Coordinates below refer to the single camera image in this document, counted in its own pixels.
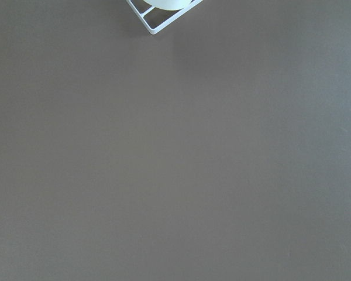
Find pale green cup on rack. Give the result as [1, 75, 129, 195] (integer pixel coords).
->
[144, 0, 192, 11]

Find white wire cup rack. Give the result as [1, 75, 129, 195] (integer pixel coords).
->
[126, 0, 202, 35]

